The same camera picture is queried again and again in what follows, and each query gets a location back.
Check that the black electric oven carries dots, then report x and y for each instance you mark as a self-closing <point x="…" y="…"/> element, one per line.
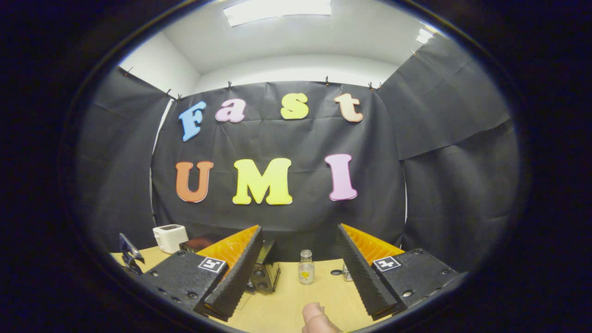
<point x="266" y="273"/>

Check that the small ceiling light panel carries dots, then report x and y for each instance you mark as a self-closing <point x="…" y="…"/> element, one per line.
<point x="424" y="36"/>

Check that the white toaster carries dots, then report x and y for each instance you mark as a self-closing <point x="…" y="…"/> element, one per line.
<point x="170" y="238"/>

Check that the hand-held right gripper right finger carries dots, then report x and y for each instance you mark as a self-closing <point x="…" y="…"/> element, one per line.
<point x="360" y="273"/>

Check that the large ceiling light panel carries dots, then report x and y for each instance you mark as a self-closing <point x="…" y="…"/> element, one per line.
<point x="277" y="11"/>

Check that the clear glass bottle yellow label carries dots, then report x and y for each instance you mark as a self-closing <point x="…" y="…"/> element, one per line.
<point x="306" y="270"/>

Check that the row of black clips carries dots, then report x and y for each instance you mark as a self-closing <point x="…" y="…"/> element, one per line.
<point x="327" y="82"/>

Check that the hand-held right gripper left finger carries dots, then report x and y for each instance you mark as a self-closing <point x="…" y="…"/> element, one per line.
<point x="236" y="277"/>

